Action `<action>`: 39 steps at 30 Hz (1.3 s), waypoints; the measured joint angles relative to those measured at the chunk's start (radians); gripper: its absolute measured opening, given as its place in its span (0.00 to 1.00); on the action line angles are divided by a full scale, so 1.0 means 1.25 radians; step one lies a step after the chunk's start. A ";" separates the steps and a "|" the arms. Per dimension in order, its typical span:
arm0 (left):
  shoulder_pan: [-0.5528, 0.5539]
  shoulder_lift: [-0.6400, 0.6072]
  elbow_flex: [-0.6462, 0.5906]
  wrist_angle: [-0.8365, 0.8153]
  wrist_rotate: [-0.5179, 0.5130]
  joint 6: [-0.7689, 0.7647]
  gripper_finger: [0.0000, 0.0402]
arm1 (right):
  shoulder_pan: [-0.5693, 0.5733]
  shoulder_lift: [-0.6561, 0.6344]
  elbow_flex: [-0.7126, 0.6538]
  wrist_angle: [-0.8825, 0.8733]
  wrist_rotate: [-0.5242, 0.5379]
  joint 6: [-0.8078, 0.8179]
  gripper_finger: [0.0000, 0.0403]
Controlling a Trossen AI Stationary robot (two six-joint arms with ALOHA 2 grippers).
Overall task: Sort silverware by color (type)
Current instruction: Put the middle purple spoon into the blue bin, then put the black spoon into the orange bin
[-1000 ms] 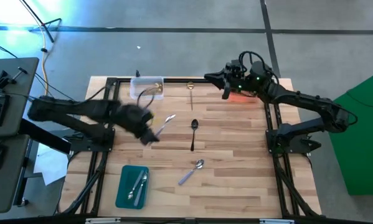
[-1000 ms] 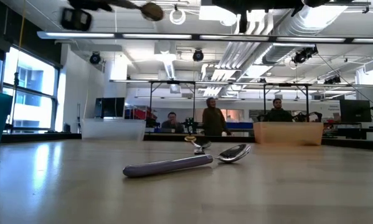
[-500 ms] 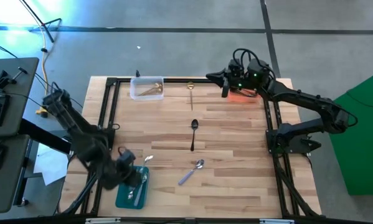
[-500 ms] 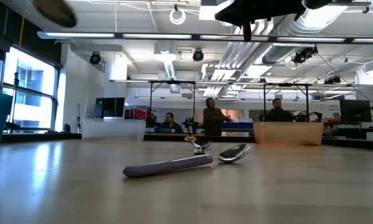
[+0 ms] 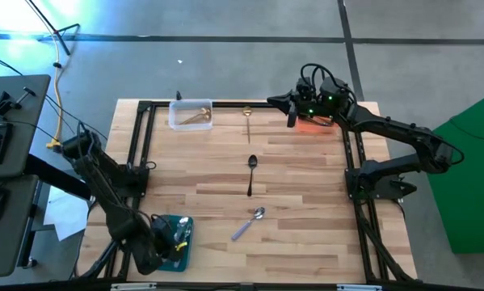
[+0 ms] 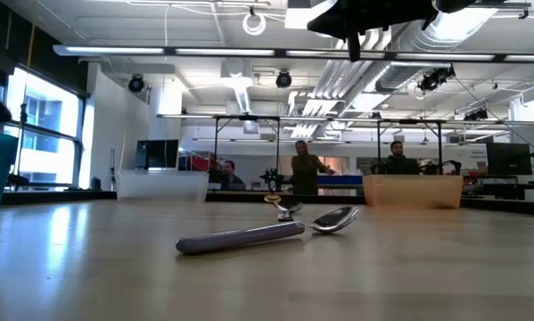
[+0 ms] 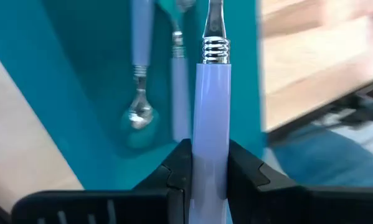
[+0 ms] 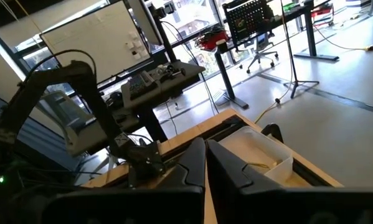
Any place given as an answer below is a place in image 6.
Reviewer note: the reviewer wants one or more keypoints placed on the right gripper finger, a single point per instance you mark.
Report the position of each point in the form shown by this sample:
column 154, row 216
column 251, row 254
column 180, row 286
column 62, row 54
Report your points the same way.
column 347, row 6
column 338, row 26

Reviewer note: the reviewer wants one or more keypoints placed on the gold spoon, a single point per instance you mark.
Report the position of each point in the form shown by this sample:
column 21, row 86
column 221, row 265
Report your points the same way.
column 272, row 199

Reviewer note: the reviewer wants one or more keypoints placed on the black spoon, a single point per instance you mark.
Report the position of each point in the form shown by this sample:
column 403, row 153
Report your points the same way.
column 290, row 205

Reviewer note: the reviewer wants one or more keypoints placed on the background black robot arm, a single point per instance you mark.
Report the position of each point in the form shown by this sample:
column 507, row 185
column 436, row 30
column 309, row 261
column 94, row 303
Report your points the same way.
column 272, row 178
column 214, row 174
column 445, row 167

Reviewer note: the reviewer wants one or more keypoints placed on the large window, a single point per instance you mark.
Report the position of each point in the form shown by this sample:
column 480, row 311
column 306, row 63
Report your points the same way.
column 48, row 111

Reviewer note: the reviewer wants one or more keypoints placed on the black ceiling spotlight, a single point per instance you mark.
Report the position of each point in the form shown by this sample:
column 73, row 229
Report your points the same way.
column 136, row 84
column 283, row 80

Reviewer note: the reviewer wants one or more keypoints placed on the person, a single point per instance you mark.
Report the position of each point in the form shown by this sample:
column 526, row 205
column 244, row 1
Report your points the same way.
column 304, row 171
column 398, row 165
column 230, row 171

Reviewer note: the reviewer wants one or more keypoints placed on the blue storage bin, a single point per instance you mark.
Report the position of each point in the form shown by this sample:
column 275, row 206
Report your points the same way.
column 344, row 180

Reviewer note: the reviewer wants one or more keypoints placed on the black monitor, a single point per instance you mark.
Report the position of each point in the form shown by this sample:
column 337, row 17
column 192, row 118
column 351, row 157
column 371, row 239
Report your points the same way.
column 508, row 158
column 157, row 154

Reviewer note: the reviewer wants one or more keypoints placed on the orange plastic bin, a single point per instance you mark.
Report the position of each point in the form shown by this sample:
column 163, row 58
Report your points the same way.
column 411, row 191

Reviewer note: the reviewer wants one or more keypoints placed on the clear plastic bin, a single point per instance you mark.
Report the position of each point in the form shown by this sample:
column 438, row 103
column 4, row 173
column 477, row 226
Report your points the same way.
column 159, row 187

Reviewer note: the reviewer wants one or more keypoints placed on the red storage bin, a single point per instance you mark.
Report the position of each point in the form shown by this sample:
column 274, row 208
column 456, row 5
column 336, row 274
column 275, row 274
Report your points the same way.
column 193, row 162

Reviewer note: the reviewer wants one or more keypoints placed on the black ceiling camera cluster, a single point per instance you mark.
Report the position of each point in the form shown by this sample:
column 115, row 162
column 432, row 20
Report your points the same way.
column 433, row 80

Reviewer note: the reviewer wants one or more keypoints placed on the black metal rig frame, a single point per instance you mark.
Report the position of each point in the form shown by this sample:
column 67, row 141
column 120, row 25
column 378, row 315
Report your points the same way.
column 216, row 151
column 379, row 147

